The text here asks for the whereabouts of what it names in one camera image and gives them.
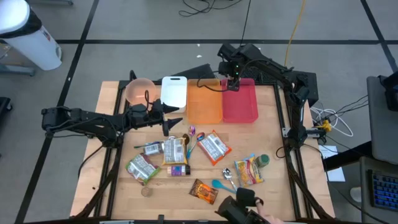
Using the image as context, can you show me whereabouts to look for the yellow cable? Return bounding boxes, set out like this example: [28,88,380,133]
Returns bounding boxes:
[284,0,307,67]

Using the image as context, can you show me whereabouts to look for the yellow ramen pack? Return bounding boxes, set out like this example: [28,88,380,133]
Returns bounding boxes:
[161,136,188,166]

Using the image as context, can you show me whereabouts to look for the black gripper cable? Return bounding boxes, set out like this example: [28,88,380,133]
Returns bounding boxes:
[196,70,237,93]

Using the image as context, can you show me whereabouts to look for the yellow cable connector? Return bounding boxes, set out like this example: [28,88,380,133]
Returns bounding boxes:
[320,119,333,133]

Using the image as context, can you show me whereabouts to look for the white plastic bin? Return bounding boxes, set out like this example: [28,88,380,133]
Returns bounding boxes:
[160,76,188,113]

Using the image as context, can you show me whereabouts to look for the black cable bundle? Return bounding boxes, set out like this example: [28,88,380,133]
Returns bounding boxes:
[317,95,369,125]

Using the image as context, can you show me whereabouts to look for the white computer mouse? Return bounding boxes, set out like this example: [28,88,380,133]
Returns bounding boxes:
[350,186,363,203]

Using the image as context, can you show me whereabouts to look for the black handheld object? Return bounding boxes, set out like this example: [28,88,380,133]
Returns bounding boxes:
[214,187,265,224]

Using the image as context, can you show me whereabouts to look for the orange ramen pack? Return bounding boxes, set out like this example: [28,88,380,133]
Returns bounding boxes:
[197,129,233,166]

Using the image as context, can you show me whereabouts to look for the green lid spice jar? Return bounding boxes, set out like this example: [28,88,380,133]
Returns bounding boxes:
[254,154,271,169]

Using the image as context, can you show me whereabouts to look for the white trash can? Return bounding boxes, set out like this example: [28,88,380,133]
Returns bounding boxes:
[0,0,63,72]

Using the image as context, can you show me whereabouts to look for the pink plastic bin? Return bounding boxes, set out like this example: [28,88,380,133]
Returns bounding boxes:
[221,78,259,124]

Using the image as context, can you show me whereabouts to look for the black flat board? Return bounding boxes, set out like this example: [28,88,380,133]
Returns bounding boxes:
[178,63,216,80]

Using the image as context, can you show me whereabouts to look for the rainbow spoon green handle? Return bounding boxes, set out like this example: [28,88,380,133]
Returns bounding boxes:
[185,132,206,159]

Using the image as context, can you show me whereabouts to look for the purple label spice bottle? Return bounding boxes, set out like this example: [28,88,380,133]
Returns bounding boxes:
[167,164,192,177]

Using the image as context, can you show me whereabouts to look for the teal plastic spoon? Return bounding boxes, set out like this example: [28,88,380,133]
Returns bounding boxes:
[211,179,239,195]

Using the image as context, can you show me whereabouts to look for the green and red ramen pack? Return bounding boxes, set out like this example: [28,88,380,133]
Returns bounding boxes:
[125,153,162,185]

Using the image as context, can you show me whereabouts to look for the white paper sheet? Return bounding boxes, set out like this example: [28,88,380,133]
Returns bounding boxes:
[318,144,346,183]

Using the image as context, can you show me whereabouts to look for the grey desk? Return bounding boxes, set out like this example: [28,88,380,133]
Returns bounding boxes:
[359,155,398,224]
[366,76,398,165]

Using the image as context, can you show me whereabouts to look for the taco mix packet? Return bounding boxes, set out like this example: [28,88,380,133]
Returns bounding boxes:
[188,179,219,205]

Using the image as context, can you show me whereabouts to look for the backlit black keyboard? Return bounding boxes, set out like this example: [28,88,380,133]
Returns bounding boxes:
[368,169,398,212]

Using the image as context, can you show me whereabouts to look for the tangled black floor cable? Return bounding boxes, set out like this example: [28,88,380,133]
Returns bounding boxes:
[178,0,243,18]

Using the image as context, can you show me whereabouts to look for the person's hand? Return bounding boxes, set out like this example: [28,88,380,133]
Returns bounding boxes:
[254,198,285,224]

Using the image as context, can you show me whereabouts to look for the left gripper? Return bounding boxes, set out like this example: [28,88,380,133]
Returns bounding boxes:
[129,99,184,138]

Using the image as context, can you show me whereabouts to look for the white cable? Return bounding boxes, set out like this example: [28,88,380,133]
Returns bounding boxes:
[310,107,354,138]

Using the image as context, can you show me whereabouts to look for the orange plastic bin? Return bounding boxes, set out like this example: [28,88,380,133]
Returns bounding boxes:
[186,78,224,124]

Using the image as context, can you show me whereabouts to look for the black desk leg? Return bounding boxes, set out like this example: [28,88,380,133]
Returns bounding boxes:
[322,141,373,172]

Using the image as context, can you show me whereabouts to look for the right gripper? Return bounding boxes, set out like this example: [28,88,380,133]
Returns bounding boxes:
[217,43,245,92]

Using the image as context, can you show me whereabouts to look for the metal spoon blue white handle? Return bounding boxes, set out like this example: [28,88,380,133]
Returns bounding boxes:
[222,167,239,192]

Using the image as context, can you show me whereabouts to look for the black desktop equipment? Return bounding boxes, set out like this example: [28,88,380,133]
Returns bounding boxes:
[377,70,398,112]

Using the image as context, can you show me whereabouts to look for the blue ramen pack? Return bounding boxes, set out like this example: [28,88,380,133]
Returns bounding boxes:
[233,154,265,189]

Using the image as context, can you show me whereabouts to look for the rainbow spoon pink bowl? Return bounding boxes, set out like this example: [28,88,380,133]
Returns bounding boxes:
[188,124,197,147]

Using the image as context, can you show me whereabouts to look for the pink translucent bowl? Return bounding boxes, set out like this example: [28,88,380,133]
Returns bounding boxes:
[124,77,157,106]

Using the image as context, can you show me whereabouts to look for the black aluminium table frame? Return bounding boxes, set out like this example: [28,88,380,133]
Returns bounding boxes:
[71,70,335,224]

